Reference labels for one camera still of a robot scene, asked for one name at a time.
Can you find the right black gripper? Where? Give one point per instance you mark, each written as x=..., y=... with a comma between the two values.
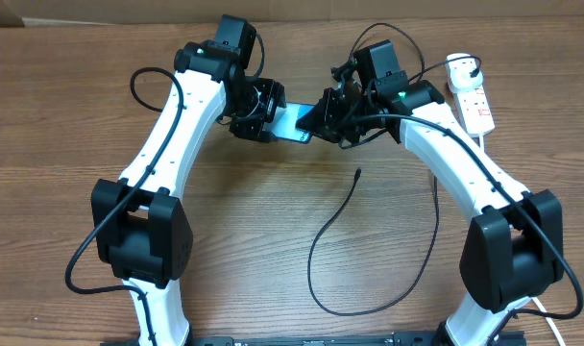
x=326, y=122

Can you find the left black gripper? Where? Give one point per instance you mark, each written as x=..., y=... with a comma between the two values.
x=273, y=90

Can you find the blue Samsung Galaxy smartphone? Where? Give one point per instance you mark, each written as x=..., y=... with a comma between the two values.
x=283, y=125

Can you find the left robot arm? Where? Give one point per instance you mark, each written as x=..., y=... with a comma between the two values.
x=140, y=227

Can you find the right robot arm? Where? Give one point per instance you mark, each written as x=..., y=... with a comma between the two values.
x=514, y=247

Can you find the white power strip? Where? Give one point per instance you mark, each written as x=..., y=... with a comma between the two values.
x=474, y=112

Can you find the white wall charger adapter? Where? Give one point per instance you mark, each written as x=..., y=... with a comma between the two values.
x=463, y=71

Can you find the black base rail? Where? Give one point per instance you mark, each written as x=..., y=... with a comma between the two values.
x=394, y=339

